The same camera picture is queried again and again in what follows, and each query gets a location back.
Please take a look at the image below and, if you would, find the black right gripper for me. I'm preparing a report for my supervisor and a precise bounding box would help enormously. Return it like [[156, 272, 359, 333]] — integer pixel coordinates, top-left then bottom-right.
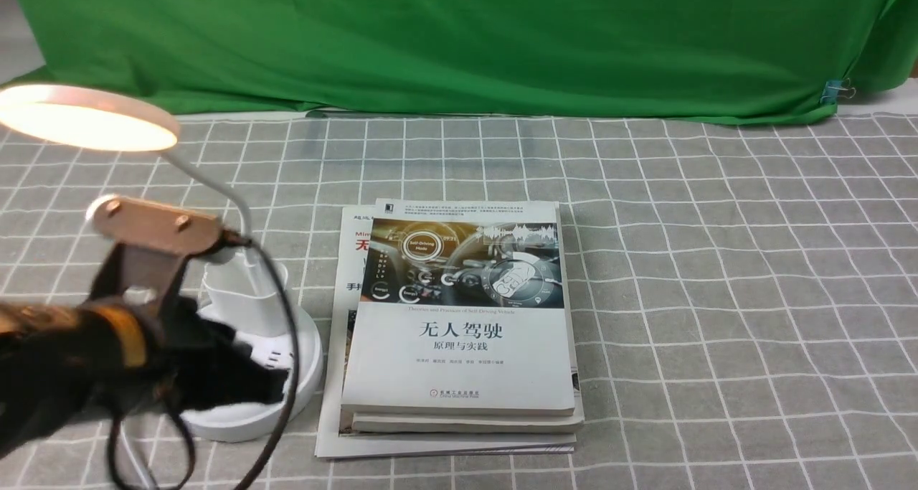
[[141, 296, 290, 413]]

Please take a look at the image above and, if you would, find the white desk lamp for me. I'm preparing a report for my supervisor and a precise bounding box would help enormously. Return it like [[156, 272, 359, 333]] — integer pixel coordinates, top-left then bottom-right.
[[1, 84, 323, 442]]

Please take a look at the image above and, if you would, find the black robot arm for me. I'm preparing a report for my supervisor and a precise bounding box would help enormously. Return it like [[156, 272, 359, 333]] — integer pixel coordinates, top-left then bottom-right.
[[1, 295, 288, 456]]

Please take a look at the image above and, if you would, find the bottom thin white book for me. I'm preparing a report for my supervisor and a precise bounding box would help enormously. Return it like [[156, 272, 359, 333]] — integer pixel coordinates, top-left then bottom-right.
[[314, 205, 577, 460]]

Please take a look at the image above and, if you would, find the top self-driving book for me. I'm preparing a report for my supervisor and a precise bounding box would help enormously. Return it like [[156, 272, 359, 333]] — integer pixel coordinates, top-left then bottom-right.
[[340, 198, 577, 417]]

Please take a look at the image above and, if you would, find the middle white book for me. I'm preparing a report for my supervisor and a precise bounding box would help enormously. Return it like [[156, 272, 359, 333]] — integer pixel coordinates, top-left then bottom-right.
[[349, 204, 585, 435]]

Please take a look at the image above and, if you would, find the grey checked tablecloth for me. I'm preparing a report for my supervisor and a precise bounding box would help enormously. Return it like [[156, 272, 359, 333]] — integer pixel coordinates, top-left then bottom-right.
[[0, 113, 918, 490]]

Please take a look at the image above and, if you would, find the green backdrop cloth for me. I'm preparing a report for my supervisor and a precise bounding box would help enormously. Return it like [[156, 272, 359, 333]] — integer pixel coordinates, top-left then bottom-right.
[[19, 0, 916, 125]]

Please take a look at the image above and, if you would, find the blue binder clip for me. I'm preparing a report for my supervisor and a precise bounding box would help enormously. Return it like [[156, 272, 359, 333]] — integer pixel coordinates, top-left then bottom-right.
[[820, 78, 858, 105]]

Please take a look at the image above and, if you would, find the white lamp power cord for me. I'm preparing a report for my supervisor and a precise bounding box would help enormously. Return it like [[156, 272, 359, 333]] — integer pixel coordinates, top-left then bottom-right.
[[118, 425, 158, 490]]

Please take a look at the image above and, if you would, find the black camera cable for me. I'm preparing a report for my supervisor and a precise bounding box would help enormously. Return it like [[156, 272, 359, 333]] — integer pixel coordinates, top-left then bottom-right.
[[118, 230, 302, 490]]

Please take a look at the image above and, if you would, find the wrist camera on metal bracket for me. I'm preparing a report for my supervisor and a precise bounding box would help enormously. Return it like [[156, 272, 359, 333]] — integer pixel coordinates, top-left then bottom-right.
[[85, 194, 249, 318]]

